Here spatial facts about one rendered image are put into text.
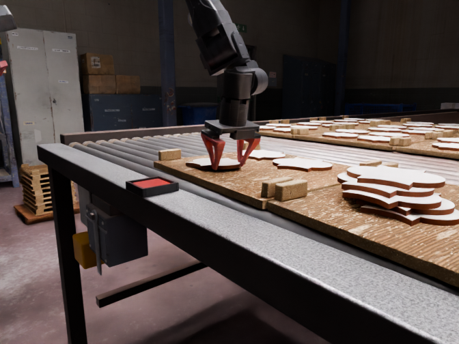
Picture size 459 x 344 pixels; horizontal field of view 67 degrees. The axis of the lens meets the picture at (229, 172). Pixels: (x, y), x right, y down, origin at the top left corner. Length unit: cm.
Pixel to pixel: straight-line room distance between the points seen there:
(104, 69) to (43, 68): 84
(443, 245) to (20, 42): 497
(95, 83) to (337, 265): 520
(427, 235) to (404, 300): 12
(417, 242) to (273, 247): 16
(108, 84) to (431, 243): 528
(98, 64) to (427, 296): 529
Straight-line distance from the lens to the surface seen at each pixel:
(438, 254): 42
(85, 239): 107
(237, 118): 70
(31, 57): 511
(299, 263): 40
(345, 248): 46
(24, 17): 574
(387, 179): 54
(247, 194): 57
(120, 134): 152
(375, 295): 37
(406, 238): 45
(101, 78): 551
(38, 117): 510
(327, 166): 78
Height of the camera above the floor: 110
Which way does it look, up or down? 13 degrees down
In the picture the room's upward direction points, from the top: straight up
